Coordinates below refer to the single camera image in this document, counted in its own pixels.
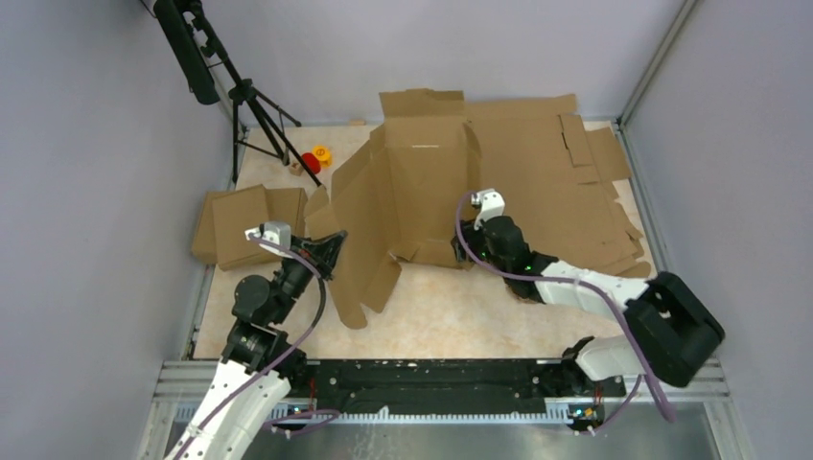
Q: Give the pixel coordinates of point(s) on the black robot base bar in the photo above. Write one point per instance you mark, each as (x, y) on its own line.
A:
(443, 386)

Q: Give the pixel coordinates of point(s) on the stack of flat cardboard blanks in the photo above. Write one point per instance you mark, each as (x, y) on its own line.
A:
(557, 179)

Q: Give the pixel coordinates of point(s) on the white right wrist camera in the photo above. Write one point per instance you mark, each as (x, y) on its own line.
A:
(489, 204)

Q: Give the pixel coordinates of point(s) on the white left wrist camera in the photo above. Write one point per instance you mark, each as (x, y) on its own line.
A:
(273, 236)

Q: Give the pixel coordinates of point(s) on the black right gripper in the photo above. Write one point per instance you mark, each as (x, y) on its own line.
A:
(469, 231)

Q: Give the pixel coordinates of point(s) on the yellow round toy block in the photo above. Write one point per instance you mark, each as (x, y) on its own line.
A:
(323, 155)

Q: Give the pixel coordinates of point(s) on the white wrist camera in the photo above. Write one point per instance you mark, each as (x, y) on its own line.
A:
(489, 204)
(273, 236)

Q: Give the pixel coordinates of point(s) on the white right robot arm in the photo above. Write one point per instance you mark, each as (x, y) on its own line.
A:
(667, 333)

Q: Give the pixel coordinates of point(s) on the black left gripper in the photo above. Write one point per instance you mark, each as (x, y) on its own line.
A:
(322, 253)

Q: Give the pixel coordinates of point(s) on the folded cardboard box at left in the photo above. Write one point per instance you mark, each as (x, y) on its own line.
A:
(224, 217)

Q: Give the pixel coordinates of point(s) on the small wooden letter cube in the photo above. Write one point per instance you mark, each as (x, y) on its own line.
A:
(295, 169)

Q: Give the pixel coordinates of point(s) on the large cardboard box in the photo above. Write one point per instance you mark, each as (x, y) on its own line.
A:
(396, 198)

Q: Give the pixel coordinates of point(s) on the black camera tripod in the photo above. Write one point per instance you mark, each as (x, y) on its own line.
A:
(212, 75)

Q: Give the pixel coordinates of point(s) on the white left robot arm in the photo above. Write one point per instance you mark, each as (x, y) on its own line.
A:
(258, 362)

